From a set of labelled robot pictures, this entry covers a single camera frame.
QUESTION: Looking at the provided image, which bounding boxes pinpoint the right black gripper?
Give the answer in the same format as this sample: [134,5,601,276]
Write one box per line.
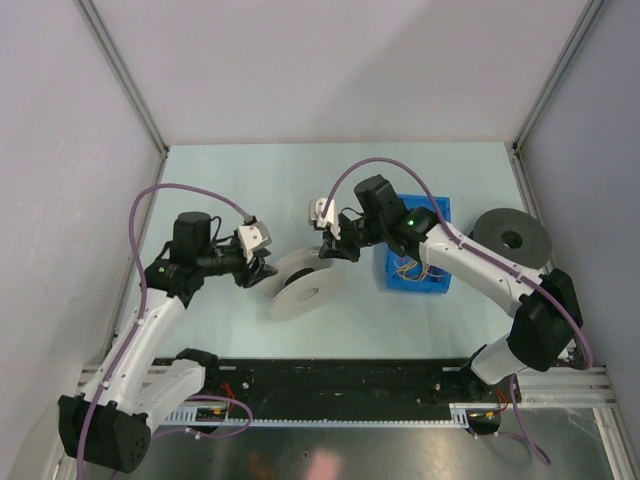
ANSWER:
[319,214,386,263]

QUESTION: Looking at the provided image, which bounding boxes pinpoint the white cable spool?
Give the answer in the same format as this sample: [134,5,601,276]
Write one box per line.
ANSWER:
[263,246,347,320]

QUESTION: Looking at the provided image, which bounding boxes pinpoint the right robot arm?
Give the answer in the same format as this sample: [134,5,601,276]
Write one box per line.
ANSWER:
[309,175,583,401]

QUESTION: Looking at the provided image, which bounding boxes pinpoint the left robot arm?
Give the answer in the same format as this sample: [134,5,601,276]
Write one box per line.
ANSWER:
[58,212,277,473]

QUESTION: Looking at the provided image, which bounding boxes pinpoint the blue plastic bin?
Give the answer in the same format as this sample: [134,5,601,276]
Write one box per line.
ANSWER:
[385,194,452,294]

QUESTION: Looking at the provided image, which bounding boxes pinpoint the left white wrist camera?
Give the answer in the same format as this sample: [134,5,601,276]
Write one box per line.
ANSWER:
[236,216,272,263]

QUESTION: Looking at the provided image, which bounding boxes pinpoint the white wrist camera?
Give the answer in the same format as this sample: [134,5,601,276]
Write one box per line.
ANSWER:
[309,198,340,240]
[236,216,272,263]

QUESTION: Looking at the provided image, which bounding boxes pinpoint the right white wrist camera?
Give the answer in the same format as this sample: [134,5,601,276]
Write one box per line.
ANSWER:
[309,198,340,240]

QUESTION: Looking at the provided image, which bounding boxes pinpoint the bundle of coloured wires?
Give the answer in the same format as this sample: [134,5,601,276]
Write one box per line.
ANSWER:
[392,257,446,282]

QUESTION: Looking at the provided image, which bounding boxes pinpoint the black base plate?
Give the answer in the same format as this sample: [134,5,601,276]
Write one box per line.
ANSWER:
[201,358,513,423]

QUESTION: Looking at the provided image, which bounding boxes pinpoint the dark grey cable spool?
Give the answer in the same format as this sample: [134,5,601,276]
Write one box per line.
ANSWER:
[469,208,553,269]

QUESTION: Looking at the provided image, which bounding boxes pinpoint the slotted grey cable duct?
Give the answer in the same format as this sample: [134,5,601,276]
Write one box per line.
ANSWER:
[162,406,469,429]

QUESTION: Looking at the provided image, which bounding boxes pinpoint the left aluminium frame post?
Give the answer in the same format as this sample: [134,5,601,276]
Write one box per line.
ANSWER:
[74,0,169,157]

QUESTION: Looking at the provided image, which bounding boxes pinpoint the aluminium frame post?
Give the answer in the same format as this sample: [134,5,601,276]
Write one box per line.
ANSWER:
[74,0,169,157]
[512,0,610,152]

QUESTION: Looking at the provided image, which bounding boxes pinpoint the right aluminium frame post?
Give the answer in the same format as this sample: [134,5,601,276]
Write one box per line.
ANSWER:
[512,0,610,152]

